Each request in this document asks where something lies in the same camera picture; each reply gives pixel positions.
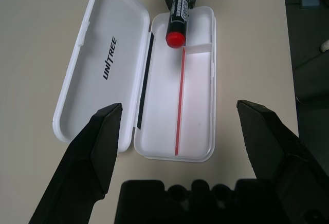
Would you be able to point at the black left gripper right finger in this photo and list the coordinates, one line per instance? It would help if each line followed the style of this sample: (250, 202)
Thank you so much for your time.
(277, 152)

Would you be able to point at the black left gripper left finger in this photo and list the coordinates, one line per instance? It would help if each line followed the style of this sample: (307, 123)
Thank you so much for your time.
(84, 157)

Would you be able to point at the red-capped black whiteboard marker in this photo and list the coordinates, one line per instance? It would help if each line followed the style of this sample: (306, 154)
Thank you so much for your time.
(177, 13)

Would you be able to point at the white plastic pencil case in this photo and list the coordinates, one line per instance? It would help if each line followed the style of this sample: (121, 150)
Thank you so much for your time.
(97, 41)

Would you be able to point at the blue-grey floor pedal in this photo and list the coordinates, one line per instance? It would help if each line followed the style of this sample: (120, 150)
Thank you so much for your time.
(311, 0)

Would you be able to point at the white clog shoe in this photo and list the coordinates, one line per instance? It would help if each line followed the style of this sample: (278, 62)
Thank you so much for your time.
(325, 46)

